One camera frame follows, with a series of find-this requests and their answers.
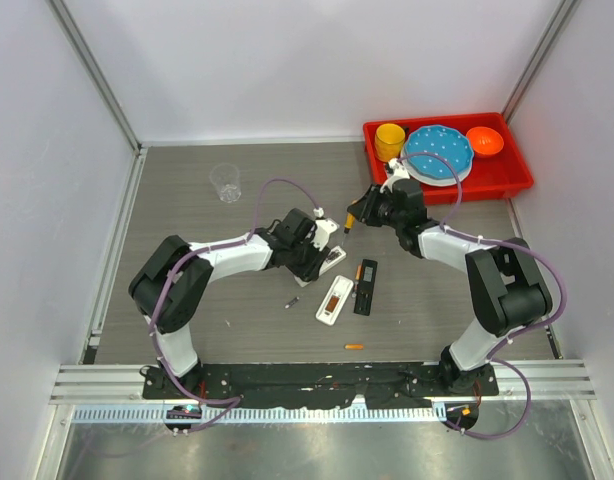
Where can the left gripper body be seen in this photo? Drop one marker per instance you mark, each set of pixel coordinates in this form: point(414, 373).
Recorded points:
point(305, 260)

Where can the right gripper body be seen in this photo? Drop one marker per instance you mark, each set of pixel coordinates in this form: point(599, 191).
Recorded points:
point(382, 210)

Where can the yellow handled screwdriver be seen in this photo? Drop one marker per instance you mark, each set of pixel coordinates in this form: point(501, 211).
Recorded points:
point(348, 225)

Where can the white remote with batteries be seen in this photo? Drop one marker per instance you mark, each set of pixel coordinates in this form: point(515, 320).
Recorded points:
point(337, 255)

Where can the black remote control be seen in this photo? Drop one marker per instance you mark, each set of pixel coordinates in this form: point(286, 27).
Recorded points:
point(364, 287)

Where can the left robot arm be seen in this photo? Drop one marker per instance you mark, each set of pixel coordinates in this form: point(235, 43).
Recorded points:
point(168, 289)

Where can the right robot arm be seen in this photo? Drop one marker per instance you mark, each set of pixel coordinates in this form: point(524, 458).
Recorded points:
point(508, 292)

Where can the pale grey plate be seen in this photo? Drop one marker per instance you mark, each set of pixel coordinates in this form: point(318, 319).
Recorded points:
point(437, 181)

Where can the yellow plastic cup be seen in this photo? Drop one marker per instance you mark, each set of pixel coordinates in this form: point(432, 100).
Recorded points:
point(388, 141)

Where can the blue dotted plate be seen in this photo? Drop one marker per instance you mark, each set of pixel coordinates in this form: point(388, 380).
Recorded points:
point(427, 142)

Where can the clear plastic cup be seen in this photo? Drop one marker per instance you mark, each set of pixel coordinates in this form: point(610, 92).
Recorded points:
point(225, 178)

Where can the orange bowl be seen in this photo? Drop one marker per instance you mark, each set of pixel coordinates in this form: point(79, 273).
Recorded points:
point(485, 142)

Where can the red plastic tray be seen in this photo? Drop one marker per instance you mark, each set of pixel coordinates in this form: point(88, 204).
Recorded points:
point(502, 176)

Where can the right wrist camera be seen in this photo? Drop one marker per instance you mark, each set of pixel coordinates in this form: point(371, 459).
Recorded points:
point(395, 172)

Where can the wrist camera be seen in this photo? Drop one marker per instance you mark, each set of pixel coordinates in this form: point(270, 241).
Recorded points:
point(395, 172)
point(325, 227)

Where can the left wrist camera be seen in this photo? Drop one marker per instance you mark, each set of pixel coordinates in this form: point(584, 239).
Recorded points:
point(325, 227)

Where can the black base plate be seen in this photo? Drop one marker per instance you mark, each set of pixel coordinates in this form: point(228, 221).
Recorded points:
point(317, 386)

